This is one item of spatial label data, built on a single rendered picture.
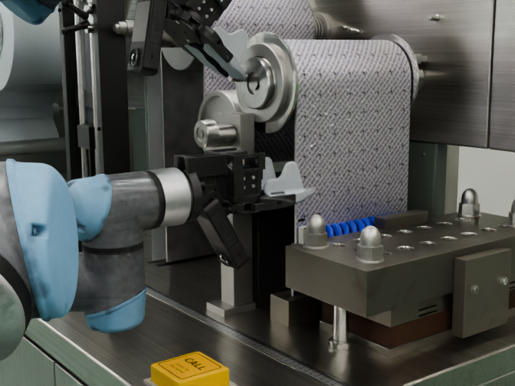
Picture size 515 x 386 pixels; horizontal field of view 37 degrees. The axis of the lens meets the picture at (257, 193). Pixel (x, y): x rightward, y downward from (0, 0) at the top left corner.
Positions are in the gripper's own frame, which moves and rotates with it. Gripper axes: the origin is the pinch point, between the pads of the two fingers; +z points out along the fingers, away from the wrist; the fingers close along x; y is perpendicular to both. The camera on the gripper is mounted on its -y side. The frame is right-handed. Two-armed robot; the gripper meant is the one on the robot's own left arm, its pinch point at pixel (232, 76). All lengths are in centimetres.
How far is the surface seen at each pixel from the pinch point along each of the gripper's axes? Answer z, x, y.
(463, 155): 239, 171, 135
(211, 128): 1.6, -0.2, -8.1
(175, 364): 6.1, -16.6, -38.7
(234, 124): 4.9, 0.6, -5.0
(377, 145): 23.5, -8.2, 5.7
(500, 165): 241, 148, 133
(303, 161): 12.8, -8.2, -5.0
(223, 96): 5.0, 8.1, -0.1
